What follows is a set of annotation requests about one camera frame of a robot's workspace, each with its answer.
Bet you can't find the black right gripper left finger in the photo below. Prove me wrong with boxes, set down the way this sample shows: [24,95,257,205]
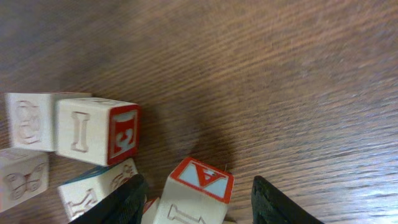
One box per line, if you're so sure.
[70,174,147,224]

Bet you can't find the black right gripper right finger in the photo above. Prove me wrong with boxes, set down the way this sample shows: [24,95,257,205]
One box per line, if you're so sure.
[251,175,323,224]

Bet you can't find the blue ice cream block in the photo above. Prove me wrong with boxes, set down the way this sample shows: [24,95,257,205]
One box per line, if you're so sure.
[58,158,138,221]

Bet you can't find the letter I wooden block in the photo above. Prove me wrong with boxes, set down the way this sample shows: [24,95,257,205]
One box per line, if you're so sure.
[57,97,141,166]

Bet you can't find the letter Y wooden block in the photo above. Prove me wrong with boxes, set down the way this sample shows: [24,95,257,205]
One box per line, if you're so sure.
[1,147,49,212]

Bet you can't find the blue L wooden block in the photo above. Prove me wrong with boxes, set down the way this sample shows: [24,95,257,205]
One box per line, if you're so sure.
[5,92,92,152]

